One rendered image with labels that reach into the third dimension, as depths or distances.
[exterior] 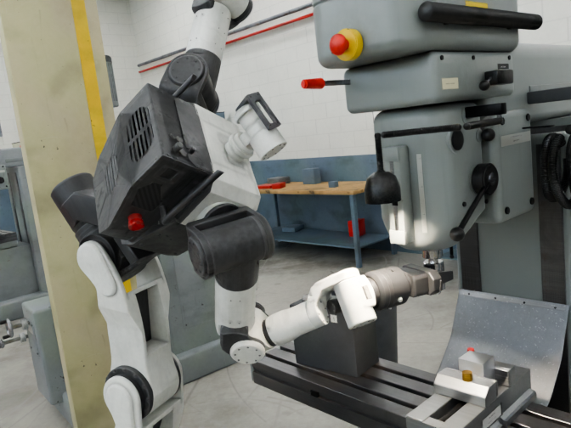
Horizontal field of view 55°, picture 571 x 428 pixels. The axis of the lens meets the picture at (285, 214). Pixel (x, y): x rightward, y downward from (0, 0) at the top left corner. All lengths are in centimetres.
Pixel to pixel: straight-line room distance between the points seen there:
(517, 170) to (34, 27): 201
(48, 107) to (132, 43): 865
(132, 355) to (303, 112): 634
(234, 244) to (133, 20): 1031
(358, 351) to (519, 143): 69
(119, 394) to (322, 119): 616
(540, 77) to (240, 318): 96
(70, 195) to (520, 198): 108
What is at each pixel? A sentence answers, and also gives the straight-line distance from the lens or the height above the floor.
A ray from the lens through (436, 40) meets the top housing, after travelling 112.
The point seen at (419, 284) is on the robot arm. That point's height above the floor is 124.
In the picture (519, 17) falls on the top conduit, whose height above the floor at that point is 179.
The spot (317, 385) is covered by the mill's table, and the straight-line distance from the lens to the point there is 158.
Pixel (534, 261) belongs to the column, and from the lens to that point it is 164.
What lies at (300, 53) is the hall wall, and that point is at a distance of 756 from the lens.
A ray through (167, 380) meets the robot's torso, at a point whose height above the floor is 102.
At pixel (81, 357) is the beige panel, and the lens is 272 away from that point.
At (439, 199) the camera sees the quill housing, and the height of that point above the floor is 143.
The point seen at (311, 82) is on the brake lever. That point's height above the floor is 170.
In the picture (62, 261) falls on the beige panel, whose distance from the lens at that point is 261.
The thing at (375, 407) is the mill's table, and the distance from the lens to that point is 145.
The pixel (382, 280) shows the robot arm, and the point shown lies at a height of 127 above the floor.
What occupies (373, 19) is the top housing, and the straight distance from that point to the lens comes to 109.
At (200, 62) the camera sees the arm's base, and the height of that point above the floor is 178.
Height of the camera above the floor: 161
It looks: 9 degrees down
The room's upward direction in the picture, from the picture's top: 7 degrees counter-clockwise
